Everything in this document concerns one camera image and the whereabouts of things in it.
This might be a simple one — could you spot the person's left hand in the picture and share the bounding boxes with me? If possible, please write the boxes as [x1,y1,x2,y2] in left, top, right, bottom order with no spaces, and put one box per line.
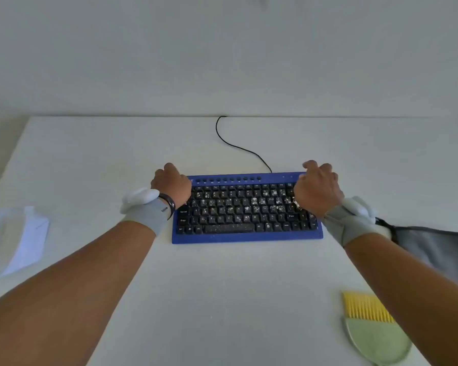
[151,162,192,210]

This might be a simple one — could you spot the person's right hand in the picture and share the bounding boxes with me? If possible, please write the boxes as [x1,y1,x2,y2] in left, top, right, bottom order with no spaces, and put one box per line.
[293,160,345,218]

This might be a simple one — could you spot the blue keyboard with black keys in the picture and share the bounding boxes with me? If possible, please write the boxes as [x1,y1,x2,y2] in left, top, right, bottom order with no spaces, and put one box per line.
[171,172,324,245]

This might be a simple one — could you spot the person's left forearm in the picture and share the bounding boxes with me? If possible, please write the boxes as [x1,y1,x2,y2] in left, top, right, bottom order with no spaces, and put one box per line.
[0,221,156,366]

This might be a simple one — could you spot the person's right forearm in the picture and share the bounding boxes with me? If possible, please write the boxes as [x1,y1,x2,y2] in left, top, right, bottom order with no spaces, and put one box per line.
[344,232,458,366]

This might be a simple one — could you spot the scattered white crumbs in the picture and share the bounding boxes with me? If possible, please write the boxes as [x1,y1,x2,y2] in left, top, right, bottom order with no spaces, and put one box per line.
[193,187,303,233]

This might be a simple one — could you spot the grey wristband with white tracker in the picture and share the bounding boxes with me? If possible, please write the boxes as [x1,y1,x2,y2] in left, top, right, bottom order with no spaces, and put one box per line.
[120,188,173,237]
[322,197,392,248]

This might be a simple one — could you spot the grey cloth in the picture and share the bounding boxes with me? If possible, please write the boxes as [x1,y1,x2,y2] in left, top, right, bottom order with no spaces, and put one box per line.
[375,218,458,292]

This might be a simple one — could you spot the white folded paper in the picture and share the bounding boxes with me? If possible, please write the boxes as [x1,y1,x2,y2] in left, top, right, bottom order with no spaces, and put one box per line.
[0,206,50,277]

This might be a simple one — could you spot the green brush with yellow bristles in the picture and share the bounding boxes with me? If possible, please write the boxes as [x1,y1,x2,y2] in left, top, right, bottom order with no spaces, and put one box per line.
[341,291,413,365]

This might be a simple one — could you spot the black bracelet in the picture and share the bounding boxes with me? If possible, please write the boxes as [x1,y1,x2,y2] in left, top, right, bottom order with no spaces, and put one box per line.
[158,193,176,220]

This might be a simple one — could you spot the black keyboard cable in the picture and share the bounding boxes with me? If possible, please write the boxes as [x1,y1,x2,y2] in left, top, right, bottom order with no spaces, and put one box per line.
[215,116,273,174]

